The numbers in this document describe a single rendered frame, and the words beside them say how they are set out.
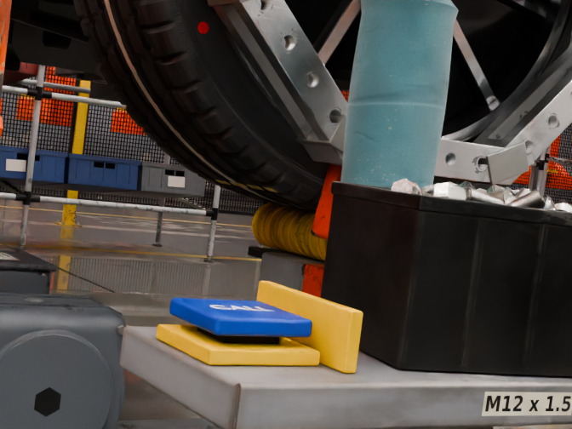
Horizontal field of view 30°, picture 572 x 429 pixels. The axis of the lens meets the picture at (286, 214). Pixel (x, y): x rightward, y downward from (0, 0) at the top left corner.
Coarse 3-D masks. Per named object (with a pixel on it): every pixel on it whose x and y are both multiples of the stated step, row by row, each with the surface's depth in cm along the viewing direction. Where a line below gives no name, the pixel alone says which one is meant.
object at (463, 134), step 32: (352, 0) 117; (480, 0) 143; (512, 0) 129; (544, 0) 132; (480, 32) 141; (512, 32) 136; (544, 32) 131; (480, 64) 138; (512, 64) 133; (544, 64) 130; (448, 96) 137; (480, 96) 128; (512, 96) 128; (448, 128) 127; (480, 128) 126
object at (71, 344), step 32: (0, 256) 120; (32, 256) 124; (0, 288) 116; (32, 288) 118; (0, 320) 101; (32, 320) 102; (64, 320) 104; (96, 320) 106; (0, 352) 100; (32, 352) 101; (64, 352) 103; (96, 352) 105; (0, 384) 100; (32, 384) 101; (64, 384) 103; (96, 384) 105; (0, 416) 100; (32, 416) 102; (64, 416) 103; (96, 416) 105
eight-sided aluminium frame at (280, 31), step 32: (224, 0) 101; (256, 0) 99; (256, 32) 101; (288, 32) 102; (256, 64) 105; (288, 64) 102; (320, 64) 104; (288, 96) 107; (320, 96) 104; (544, 96) 121; (320, 128) 105; (512, 128) 120; (544, 128) 120; (320, 160) 110; (448, 160) 115; (480, 160) 117; (512, 160) 117
